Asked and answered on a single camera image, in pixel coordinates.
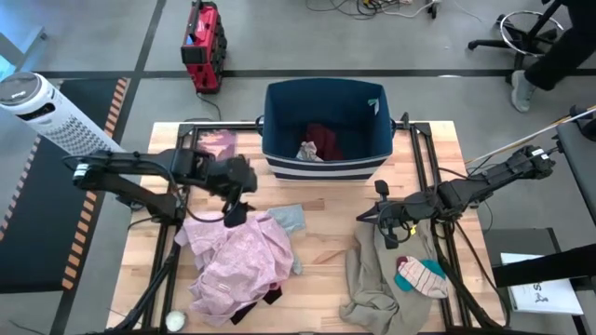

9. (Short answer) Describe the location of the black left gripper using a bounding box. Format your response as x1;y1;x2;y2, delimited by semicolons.
211;154;259;229

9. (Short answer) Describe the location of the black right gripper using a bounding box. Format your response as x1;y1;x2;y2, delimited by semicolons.
357;180;432;250

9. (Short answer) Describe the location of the grey small cloth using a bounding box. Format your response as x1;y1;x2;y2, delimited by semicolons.
267;204;307;236

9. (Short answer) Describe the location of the pink shirt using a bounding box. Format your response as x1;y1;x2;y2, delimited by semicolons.
174;211;295;327

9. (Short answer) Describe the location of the teal sock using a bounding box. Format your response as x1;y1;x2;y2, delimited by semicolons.
394;259;447;293

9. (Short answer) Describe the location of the pink striped sock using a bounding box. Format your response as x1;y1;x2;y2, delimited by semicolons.
396;255;449;300

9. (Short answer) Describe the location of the pale patterned sock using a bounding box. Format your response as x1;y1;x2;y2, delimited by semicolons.
296;141;325;164

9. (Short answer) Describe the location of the khaki garment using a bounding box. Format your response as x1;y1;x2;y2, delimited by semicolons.
339;218;451;335

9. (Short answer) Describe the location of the maroon garment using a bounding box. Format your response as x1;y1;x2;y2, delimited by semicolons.
305;123;345;162

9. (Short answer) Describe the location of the black garment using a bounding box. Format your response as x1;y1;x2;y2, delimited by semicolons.
230;284;284;326

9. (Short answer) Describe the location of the navy white-striped fabric bin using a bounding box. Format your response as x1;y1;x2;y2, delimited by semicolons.
254;77;397;181

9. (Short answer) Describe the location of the white round ball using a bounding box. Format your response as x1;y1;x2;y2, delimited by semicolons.
166;310;187;333

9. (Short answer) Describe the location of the grey side table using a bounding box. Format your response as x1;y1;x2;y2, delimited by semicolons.
482;227;562;269

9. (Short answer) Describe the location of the red black jobsite radio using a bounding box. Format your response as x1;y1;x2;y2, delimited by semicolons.
180;0;228;94

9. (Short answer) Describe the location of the black beam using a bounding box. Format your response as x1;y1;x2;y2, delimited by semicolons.
492;242;596;289

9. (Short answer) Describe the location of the white paper sheet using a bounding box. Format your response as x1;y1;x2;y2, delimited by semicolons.
500;252;585;316

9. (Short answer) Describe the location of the long thin rod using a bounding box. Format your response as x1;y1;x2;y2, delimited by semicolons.
465;105;596;167

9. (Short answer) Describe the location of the dark grey padded bench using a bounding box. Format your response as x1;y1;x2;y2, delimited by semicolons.
556;121;596;224

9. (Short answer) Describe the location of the black orange-striped floor mat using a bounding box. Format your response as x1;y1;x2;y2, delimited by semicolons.
0;77;134;295

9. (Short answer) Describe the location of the white tower fan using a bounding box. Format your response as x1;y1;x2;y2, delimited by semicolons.
0;72;125;157

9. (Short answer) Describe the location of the black office chair base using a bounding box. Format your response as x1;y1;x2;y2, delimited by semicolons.
467;0;567;71

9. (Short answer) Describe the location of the person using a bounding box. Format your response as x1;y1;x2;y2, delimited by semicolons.
510;0;596;114

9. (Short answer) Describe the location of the pale blue panel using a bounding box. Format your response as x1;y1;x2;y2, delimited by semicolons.
0;0;47;83

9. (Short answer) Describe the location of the black radio power cable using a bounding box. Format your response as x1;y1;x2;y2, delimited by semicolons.
196;91;224;123

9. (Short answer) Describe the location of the black metal table frame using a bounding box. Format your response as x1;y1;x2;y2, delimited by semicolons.
106;111;507;335

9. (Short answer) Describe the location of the floor cable bundle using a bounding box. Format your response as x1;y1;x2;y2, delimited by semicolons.
305;0;441;20

